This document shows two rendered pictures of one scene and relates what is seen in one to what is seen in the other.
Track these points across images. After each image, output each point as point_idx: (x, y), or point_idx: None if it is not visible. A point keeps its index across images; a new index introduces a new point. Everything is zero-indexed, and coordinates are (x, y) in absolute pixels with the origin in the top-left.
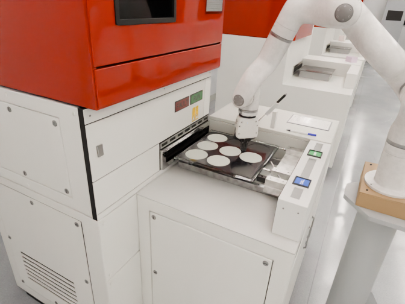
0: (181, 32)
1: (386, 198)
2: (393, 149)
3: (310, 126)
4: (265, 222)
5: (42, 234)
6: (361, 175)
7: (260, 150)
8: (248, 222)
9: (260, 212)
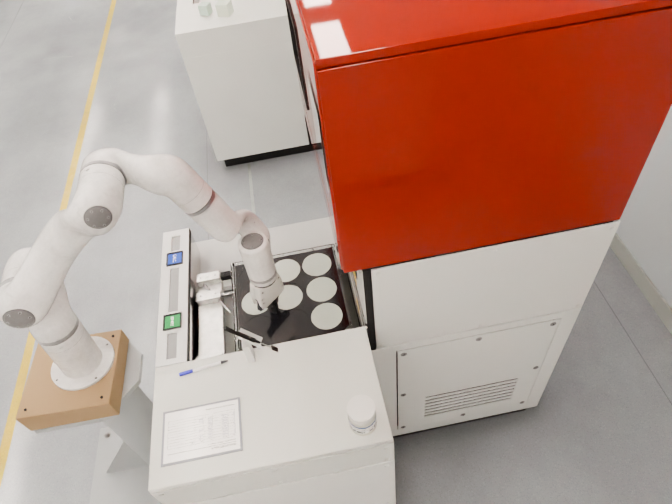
0: (312, 131)
1: (93, 334)
2: None
3: (195, 408)
4: (208, 258)
5: None
6: (118, 395)
7: (254, 325)
8: (223, 250)
9: (218, 266)
